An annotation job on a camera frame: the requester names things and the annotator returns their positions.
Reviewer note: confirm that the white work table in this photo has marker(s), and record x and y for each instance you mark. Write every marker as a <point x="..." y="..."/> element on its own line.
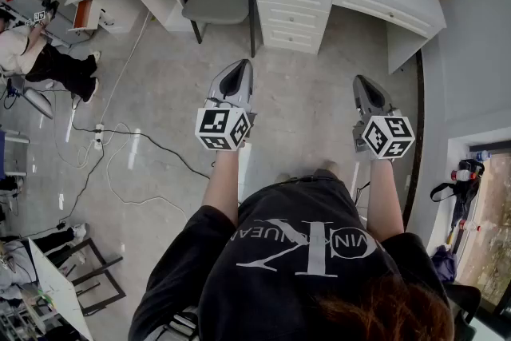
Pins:
<point x="56" y="283"/>

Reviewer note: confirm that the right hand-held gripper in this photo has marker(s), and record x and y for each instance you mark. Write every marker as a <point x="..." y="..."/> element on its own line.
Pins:
<point x="389" y="136"/>

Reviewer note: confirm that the black metal frame stand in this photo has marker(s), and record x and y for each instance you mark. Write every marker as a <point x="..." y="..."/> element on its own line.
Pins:
<point x="109" y="269"/>

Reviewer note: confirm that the person's shoe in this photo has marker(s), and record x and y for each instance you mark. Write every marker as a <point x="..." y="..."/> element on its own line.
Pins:
<point x="282" y="178"/>
<point x="329" y="164"/>

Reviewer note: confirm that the black bag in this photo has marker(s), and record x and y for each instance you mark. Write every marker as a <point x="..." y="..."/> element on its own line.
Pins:
<point x="469" y="167"/>

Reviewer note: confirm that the person's dark trousers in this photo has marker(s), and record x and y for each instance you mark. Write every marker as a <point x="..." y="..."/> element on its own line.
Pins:
<point x="325" y="174"/>

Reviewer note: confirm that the wide white desk drawer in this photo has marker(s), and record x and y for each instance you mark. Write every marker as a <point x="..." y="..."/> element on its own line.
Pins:
<point x="389" y="14"/>

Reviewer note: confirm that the clear plastic bottle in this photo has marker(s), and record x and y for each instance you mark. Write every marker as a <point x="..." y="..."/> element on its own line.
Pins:
<point x="483" y="155"/>

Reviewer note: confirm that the grey stool seat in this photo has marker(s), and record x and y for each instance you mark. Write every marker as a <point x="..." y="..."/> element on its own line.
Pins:
<point x="38" y="101"/>

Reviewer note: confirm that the white power strip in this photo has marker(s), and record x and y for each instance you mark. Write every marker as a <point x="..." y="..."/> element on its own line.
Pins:
<point x="98" y="136"/>

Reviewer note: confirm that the person's black printed shirt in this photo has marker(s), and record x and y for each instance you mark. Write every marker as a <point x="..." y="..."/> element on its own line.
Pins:
<point x="279" y="291"/>

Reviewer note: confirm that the purple cloth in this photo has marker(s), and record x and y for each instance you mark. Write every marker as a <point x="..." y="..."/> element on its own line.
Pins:
<point x="444" y="263"/>

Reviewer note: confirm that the person's right forearm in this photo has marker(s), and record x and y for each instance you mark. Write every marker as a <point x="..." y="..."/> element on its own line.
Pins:
<point x="383" y="199"/>

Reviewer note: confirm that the red cap plastic bottle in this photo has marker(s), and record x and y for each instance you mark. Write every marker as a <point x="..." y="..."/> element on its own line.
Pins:
<point x="463" y="174"/>
<point x="473" y="225"/>

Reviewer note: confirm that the orange desk drawer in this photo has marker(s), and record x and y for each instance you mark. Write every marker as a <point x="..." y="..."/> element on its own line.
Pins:
<point x="83" y="12"/>

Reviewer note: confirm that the person's left forearm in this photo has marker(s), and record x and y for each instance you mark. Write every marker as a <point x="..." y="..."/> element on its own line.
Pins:
<point x="221" y="187"/>

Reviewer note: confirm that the person's left shoe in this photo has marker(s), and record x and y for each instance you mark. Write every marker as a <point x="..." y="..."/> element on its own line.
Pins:
<point x="282" y="178"/>

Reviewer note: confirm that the person's right shoe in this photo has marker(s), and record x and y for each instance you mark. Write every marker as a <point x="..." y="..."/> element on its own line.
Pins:
<point x="329" y="164"/>

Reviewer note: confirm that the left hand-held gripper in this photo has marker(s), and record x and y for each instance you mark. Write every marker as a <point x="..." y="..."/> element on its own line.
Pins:
<point x="215" y="121"/>

